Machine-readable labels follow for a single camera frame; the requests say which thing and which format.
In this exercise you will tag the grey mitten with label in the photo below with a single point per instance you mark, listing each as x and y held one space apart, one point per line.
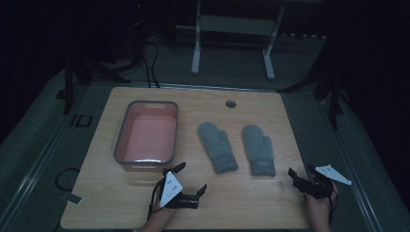
257 148

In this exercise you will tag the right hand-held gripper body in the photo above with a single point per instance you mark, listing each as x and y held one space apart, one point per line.
317 188

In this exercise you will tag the round grey table grommet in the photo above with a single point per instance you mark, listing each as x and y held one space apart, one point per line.
230 103

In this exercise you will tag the grey tape piece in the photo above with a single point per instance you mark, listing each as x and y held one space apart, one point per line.
72 198

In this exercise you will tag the plain grey mitten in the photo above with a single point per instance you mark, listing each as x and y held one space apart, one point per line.
216 148

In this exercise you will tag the white metal stand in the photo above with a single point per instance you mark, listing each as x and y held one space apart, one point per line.
235 25

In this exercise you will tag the person's left hand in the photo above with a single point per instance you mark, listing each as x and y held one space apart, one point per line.
159 215

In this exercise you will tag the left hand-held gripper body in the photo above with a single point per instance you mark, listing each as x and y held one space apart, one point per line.
170 190

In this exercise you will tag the black tripod stand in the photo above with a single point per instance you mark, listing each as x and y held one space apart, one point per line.
68 87
333 100

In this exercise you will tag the person's right hand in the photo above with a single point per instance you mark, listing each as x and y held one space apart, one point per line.
317 211

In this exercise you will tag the pink basin with grey rim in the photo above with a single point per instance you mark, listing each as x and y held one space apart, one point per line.
148 135

